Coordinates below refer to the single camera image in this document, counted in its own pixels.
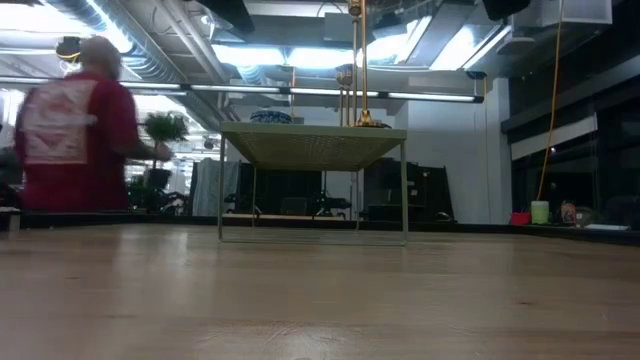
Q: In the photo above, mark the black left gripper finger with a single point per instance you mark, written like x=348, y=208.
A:
x=227, y=12

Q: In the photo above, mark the long ceiling light bar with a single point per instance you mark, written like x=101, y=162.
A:
x=435, y=96

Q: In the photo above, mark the white paper sheet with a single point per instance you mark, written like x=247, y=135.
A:
x=607, y=226

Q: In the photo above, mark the white ceiling unit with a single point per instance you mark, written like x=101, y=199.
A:
x=575, y=12

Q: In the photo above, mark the light green cup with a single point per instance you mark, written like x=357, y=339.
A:
x=540, y=212

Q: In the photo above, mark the black cabinet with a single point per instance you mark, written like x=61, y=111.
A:
x=410, y=190

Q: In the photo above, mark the person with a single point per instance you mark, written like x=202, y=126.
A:
x=75, y=150

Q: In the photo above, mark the blue patterned candle tin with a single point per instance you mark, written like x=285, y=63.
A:
x=270, y=117

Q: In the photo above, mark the potted green tree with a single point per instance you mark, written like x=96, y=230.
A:
x=165, y=127

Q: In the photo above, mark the red container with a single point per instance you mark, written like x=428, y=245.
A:
x=520, y=219

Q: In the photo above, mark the green perforated metal shelf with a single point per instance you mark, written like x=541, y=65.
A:
x=310, y=147

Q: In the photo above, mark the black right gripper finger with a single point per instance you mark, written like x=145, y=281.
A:
x=505, y=9

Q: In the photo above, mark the orange container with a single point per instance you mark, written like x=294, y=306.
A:
x=568, y=213

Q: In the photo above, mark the grey hanging cloth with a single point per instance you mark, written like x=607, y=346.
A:
x=215, y=187

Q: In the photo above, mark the black hanging lamp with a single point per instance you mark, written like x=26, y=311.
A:
x=67, y=47

